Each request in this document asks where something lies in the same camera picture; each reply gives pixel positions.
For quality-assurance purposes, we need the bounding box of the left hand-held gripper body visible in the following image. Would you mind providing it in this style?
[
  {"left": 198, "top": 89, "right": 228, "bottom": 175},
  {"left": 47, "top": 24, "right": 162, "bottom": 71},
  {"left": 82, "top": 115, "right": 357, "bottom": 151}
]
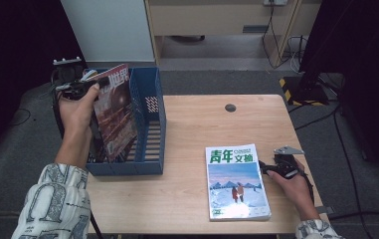
[{"left": 51, "top": 56, "right": 93, "bottom": 102}]

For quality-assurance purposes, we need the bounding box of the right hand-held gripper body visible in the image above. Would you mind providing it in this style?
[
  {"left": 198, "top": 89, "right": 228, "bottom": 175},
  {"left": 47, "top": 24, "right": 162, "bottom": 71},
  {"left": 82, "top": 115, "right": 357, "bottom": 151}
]
[{"left": 273, "top": 144, "right": 306, "bottom": 179}]

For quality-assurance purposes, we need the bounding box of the red-brown illustrated magazine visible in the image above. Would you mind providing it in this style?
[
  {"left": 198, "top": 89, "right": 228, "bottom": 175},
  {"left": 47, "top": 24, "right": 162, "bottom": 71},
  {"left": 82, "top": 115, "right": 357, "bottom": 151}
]
[{"left": 91, "top": 63, "right": 139, "bottom": 163}]

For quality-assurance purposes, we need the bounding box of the portrait magazine with red title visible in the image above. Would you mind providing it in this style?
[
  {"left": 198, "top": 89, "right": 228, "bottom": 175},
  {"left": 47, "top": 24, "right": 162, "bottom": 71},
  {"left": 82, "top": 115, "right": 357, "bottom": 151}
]
[{"left": 82, "top": 68, "right": 110, "bottom": 163}]

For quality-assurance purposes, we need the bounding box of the blue plastic file rack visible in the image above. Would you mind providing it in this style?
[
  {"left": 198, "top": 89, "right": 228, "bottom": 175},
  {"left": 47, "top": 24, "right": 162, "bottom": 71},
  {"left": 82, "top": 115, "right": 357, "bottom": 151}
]
[{"left": 84, "top": 66, "right": 167, "bottom": 177}]

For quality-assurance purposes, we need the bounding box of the person's right hand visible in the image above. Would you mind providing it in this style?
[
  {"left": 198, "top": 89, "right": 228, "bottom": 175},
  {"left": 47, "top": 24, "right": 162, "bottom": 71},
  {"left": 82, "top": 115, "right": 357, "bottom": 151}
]
[{"left": 266, "top": 159, "right": 312, "bottom": 222}]

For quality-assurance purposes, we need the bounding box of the person's left hand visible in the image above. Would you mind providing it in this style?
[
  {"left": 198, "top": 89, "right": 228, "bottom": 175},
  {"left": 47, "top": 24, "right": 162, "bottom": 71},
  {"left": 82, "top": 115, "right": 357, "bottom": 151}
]
[{"left": 57, "top": 83, "right": 101, "bottom": 142}]

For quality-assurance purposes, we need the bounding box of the white cabinet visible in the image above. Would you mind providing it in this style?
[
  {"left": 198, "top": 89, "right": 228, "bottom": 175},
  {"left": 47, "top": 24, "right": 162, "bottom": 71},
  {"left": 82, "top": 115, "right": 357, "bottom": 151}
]
[{"left": 60, "top": 0, "right": 156, "bottom": 64}]

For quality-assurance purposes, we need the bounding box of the grey tape strip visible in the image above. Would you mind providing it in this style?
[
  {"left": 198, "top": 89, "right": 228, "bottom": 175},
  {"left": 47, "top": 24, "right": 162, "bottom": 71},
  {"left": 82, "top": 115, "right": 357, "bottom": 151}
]
[{"left": 315, "top": 205, "right": 335, "bottom": 215}]

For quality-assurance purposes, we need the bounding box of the black curtain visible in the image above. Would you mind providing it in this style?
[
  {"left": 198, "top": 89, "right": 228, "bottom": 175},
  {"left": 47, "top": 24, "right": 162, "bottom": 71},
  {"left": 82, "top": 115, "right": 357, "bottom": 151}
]
[
  {"left": 297, "top": 0, "right": 379, "bottom": 182},
  {"left": 0, "top": 0, "right": 88, "bottom": 170}
]

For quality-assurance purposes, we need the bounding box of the black stand with striped base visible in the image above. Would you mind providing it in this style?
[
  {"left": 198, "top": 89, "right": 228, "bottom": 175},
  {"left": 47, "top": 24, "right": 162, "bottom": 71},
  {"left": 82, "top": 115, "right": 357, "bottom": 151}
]
[{"left": 281, "top": 0, "right": 330, "bottom": 108}]

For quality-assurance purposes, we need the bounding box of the dark object under desk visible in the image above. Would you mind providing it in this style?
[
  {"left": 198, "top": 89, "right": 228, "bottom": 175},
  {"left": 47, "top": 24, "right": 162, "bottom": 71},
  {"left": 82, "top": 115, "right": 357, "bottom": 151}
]
[{"left": 169, "top": 34, "right": 207, "bottom": 43}]

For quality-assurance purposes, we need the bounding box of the beige wooden desk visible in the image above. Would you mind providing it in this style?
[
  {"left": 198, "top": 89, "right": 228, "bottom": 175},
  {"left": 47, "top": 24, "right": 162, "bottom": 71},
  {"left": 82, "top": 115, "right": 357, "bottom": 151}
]
[{"left": 143, "top": 0, "right": 322, "bottom": 68}]

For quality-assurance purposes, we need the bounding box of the right hand-held gripper cable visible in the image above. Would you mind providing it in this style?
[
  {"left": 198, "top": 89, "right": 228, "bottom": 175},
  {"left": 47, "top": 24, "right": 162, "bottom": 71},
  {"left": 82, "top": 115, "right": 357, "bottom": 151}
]
[{"left": 297, "top": 168, "right": 315, "bottom": 205}]

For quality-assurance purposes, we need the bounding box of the short black floor cable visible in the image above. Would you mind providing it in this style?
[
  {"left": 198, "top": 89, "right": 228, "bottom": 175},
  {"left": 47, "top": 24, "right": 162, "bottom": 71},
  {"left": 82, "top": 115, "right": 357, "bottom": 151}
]
[{"left": 292, "top": 111, "right": 339, "bottom": 131}]

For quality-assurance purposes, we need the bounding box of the thin black floor cable loop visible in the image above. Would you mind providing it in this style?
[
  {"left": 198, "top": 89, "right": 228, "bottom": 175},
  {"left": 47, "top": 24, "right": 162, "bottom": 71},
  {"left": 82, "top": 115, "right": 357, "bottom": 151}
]
[{"left": 9, "top": 108, "right": 32, "bottom": 127}]

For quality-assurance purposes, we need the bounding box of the long black floor cable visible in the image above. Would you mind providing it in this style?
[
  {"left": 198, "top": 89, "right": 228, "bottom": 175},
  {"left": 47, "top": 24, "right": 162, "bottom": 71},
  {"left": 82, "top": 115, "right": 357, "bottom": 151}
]
[{"left": 332, "top": 106, "right": 365, "bottom": 222}]

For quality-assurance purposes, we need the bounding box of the thick black floor cable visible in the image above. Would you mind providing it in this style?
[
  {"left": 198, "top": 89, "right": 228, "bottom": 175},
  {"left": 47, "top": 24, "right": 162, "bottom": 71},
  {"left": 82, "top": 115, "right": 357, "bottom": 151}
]
[{"left": 327, "top": 211, "right": 379, "bottom": 221}]

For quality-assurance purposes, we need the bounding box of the white cable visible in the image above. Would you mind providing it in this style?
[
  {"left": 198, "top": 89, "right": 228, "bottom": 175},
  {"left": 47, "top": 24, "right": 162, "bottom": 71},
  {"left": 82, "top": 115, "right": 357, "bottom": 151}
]
[{"left": 285, "top": 35, "right": 308, "bottom": 74}]

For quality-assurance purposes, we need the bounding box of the black power cable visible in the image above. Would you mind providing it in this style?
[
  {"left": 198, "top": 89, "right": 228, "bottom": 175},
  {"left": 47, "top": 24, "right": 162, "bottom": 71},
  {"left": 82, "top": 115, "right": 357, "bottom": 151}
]
[{"left": 261, "top": 4, "right": 292, "bottom": 70}]

